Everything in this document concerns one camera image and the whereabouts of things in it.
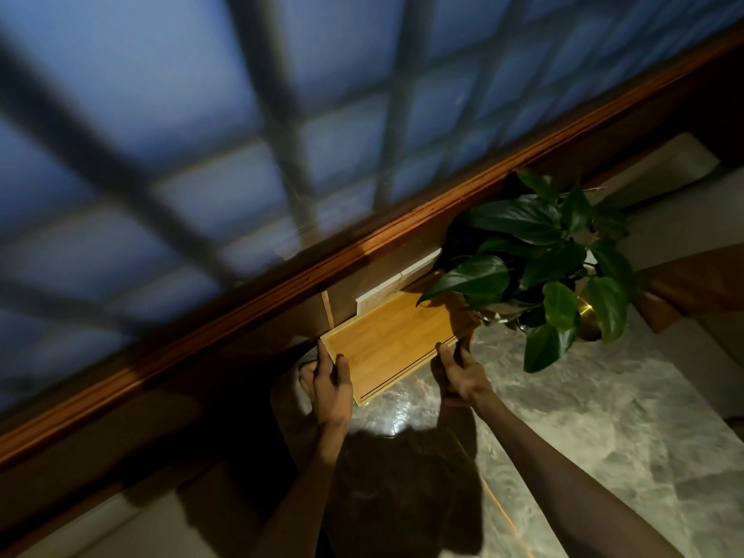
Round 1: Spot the person's right hand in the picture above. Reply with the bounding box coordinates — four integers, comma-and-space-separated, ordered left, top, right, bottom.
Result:
431, 337, 494, 409

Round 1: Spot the person's left hand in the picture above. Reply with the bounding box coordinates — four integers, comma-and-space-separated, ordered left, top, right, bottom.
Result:
299, 341, 354, 430

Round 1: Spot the bamboo wooden tray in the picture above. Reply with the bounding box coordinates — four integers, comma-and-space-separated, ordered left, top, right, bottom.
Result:
319, 286, 482, 408

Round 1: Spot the person's right forearm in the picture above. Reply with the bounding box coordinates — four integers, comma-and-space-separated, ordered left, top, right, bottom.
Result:
472, 390, 687, 558

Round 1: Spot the person's left forearm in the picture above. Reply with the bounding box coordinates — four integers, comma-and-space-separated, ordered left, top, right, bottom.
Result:
244, 417, 350, 558

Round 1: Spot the green leafy potted plant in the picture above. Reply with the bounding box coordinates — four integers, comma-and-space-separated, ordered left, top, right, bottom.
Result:
416, 168, 637, 374

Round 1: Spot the gold metal plant pot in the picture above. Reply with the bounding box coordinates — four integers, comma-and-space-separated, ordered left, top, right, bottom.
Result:
474, 279, 605, 343

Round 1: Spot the frosted glass window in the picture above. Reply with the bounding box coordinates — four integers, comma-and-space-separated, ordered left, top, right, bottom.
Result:
0, 0, 744, 414

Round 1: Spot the brown wooden window frame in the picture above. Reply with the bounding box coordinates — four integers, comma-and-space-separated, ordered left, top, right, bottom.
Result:
0, 23, 744, 468

